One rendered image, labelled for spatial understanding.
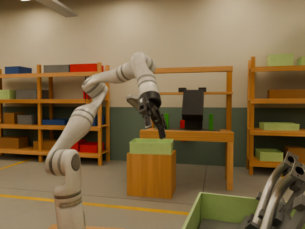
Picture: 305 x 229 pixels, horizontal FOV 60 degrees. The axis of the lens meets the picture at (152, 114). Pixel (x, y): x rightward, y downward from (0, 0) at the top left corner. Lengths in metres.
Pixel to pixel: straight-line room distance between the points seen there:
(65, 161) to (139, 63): 0.43
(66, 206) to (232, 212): 0.70
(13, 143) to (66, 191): 6.15
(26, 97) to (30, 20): 2.00
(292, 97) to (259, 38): 1.40
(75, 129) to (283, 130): 4.69
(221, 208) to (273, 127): 4.17
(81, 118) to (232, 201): 0.73
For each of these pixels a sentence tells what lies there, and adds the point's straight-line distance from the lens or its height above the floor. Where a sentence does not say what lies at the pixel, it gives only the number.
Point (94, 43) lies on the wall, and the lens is 6.57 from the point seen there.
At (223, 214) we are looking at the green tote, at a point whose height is 0.87.
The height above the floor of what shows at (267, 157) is 0.34.
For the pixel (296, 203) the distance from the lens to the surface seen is 0.79.
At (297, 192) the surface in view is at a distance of 0.94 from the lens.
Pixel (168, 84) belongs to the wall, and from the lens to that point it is 5.89.
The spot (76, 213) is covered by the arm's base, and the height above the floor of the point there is 0.98.
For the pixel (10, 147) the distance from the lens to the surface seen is 7.15.
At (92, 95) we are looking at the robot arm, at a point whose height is 1.40.
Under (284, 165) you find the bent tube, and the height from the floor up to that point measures 1.14.
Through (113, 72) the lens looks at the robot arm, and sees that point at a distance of 1.12.
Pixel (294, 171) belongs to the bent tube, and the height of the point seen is 1.17.
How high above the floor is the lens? 1.37
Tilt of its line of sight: 3 degrees down
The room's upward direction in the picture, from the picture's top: straight up
